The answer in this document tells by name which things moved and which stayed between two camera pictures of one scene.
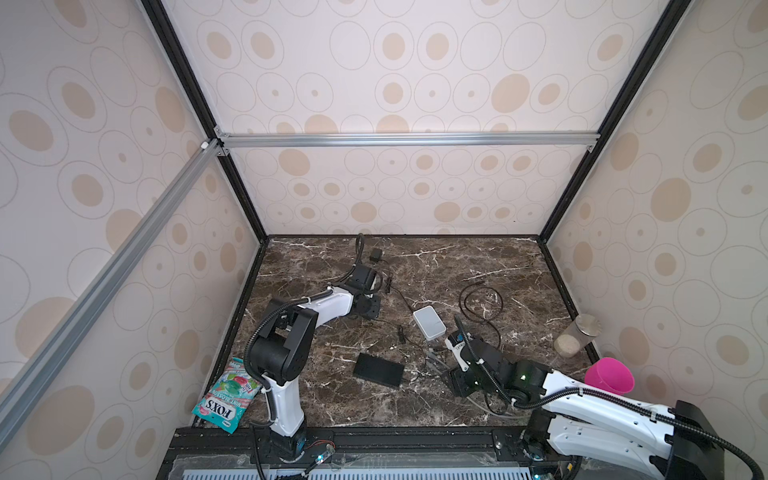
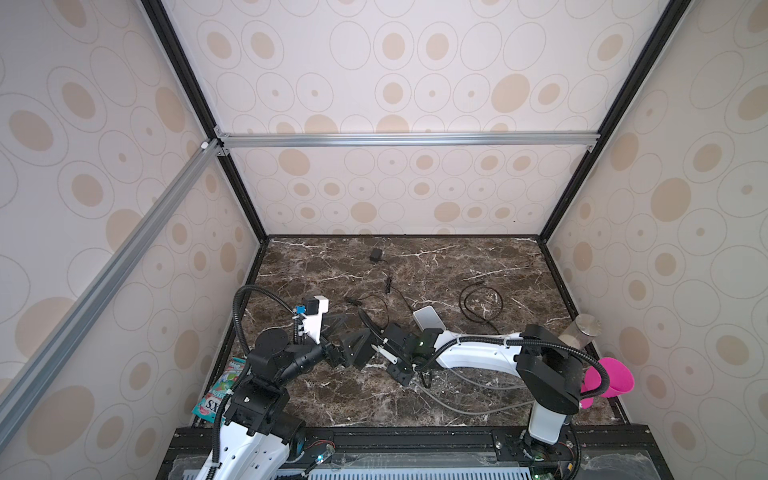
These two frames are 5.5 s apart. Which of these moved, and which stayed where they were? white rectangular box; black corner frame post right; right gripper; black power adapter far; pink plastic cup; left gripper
Moved: right gripper; left gripper
Stayed: black corner frame post right; black power adapter far; pink plastic cup; white rectangular box
